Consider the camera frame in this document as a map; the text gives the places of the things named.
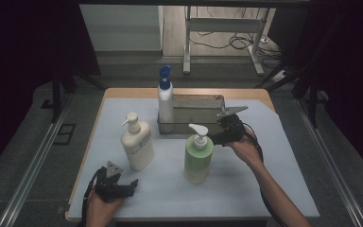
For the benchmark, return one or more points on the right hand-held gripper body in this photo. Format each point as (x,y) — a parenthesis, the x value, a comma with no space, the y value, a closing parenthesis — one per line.
(233,127)

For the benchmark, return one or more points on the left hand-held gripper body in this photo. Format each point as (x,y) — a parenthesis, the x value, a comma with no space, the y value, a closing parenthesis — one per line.
(108,186)

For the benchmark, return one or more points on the green pump bottle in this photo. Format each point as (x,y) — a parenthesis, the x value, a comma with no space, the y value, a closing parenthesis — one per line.
(198,160)

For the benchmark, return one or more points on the metal mesh basket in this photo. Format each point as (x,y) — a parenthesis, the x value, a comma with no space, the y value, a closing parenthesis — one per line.
(198,110)

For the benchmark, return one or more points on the white bottle with blue pump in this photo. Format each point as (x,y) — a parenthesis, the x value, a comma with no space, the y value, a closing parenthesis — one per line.
(165,101)

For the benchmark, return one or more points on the person's left hand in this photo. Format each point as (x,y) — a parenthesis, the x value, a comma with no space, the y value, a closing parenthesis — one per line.
(99,209)

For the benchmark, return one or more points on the person's right hand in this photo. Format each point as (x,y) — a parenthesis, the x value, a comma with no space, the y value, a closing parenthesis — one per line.
(247,151)

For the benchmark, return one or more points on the cream pump bottle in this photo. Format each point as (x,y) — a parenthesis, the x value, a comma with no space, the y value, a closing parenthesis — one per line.
(137,148)

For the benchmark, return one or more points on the pale blue table mat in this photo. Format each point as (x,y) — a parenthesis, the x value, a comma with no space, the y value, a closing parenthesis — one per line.
(170,195)

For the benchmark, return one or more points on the white power strip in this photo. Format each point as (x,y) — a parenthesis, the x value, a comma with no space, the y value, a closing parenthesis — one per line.
(279,76)

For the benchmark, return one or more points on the black metal stand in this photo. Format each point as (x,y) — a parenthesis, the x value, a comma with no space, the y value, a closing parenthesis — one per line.
(56,94)
(312,94)

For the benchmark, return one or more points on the dark curtain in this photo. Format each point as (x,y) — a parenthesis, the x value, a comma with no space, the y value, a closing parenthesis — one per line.
(353,78)
(19,63)

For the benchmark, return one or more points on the white cabinet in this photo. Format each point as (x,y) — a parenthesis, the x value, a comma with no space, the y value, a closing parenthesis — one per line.
(121,28)

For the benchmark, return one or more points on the aluminium floor rail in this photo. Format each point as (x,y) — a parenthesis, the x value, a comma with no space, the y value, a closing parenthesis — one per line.
(331,164)
(31,164)

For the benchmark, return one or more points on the white desk frame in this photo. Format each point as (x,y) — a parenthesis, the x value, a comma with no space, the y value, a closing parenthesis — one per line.
(222,24)

